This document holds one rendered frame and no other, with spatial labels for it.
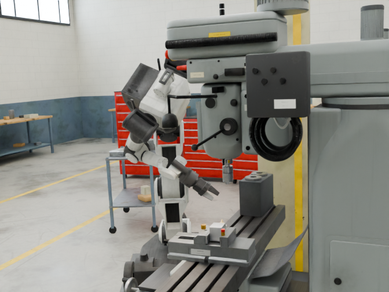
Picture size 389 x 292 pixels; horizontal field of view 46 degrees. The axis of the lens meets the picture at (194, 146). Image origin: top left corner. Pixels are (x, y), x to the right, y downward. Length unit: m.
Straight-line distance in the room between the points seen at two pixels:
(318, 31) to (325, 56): 9.23
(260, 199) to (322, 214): 0.71
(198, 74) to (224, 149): 0.33
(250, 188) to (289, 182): 1.35
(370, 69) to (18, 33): 10.70
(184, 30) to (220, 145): 0.48
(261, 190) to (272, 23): 0.97
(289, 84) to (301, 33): 2.14
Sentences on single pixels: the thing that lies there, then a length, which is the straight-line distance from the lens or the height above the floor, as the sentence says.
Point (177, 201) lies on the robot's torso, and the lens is 2.70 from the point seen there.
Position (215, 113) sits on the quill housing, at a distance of 1.86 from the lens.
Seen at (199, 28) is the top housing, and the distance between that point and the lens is 1.85.
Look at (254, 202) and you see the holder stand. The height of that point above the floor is 0.99.
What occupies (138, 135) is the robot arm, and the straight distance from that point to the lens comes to 2.25.
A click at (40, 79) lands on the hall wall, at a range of 12.33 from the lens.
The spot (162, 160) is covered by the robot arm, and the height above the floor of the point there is 1.23.
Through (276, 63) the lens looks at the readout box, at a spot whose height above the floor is 1.69.
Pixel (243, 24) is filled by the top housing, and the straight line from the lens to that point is 1.79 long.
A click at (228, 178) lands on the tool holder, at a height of 1.22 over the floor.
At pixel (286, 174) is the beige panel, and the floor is 0.85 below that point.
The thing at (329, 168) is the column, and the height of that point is 1.31.
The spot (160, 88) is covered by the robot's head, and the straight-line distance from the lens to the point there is 2.20.
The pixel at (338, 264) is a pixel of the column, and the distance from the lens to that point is 1.78.
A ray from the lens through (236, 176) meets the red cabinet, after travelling 6.87.
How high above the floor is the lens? 1.67
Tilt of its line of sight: 9 degrees down
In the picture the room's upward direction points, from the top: 3 degrees counter-clockwise
